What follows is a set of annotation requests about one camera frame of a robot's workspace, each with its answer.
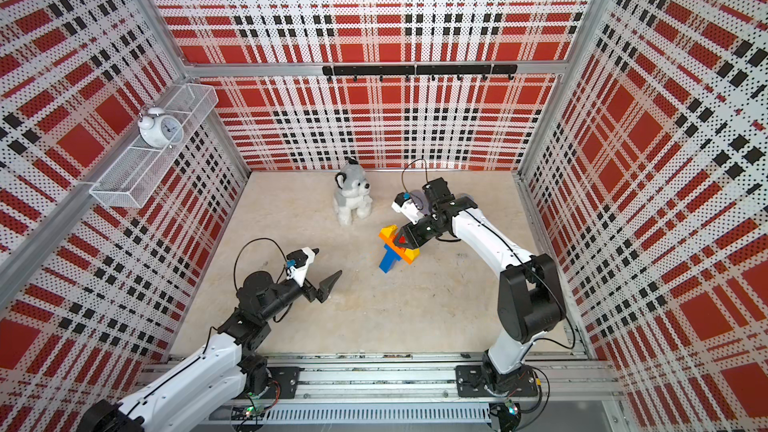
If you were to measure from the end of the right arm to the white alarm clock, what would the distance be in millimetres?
625

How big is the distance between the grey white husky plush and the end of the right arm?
9.4 inches

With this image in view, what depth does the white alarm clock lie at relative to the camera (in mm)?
705

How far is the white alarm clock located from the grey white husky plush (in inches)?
16.8

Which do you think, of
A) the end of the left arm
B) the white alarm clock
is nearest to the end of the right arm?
the end of the left arm

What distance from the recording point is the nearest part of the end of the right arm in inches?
25.2

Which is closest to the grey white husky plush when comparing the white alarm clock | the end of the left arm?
the end of the left arm
